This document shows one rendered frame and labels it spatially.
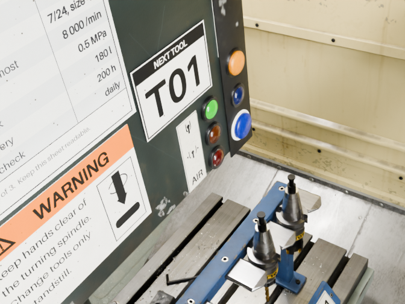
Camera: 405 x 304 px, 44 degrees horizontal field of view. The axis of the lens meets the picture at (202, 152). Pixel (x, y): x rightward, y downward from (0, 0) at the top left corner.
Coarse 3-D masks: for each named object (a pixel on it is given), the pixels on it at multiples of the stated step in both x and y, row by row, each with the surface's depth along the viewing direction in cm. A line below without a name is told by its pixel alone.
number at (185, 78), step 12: (180, 60) 44; (192, 60) 46; (168, 72) 43; (180, 72) 45; (192, 72) 46; (204, 72) 48; (168, 84) 44; (180, 84) 45; (192, 84) 47; (204, 84) 48; (180, 96) 46
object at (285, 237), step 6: (270, 222) 102; (270, 228) 101; (276, 228) 101; (282, 228) 101; (288, 228) 101; (276, 234) 100; (282, 234) 100; (288, 234) 99; (294, 234) 99; (276, 240) 99; (282, 240) 99; (288, 240) 98; (294, 240) 98; (282, 246) 97; (288, 246) 98
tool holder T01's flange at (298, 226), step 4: (280, 208) 104; (304, 208) 103; (276, 212) 103; (280, 212) 103; (304, 212) 102; (280, 216) 102; (304, 216) 102; (280, 220) 101; (284, 220) 101; (300, 220) 101; (304, 220) 103; (280, 224) 102; (284, 224) 101; (288, 224) 100; (292, 224) 100; (296, 224) 100; (300, 224) 100; (292, 228) 101; (296, 228) 101; (300, 228) 101; (304, 228) 102; (296, 232) 101
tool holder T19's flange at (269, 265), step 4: (276, 244) 97; (248, 248) 97; (252, 248) 97; (276, 248) 96; (248, 252) 96; (252, 252) 96; (276, 252) 95; (280, 252) 95; (248, 256) 96; (252, 256) 95; (276, 256) 96; (280, 256) 97; (248, 260) 97; (252, 260) 95; (256, 260) 95; (260, 260) 94; (268, 260) 94; (272, 260) 94; (276, 260) 97; (280, 260) 96; (256, 264) 94; (260, 264) 94; (264, 264) 94; (268, 264) 94; (272, 264) 94; (264, 268) 95; (268, 268) 95; (272, 268) 95
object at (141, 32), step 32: (128, 0) 37; (160, 0) 40; (192, 0) 43; (128, 32) 38; (160, 32) 41; (128, 64) 39; (224, 128) 54; (160, 160) 47; (160, 192) 48; (0, 224) 34; (96, 288) 45
